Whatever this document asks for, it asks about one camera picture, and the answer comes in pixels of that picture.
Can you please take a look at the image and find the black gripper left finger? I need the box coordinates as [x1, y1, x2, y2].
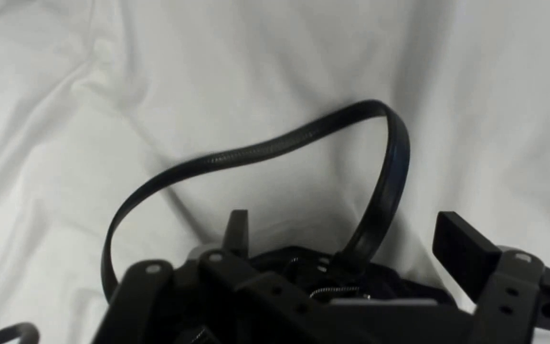
[92, 210, 322, 344]

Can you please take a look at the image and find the white tablecloth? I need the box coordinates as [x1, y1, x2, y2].
[0, 0, 550, 344]

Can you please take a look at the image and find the black handbag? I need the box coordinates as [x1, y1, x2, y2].
[100, 99, 453, 306]

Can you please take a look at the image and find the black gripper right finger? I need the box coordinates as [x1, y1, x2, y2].
[432, 212, 550, 344]

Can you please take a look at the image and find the black cable loop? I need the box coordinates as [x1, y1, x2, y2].
[0, 321, 43, 344]

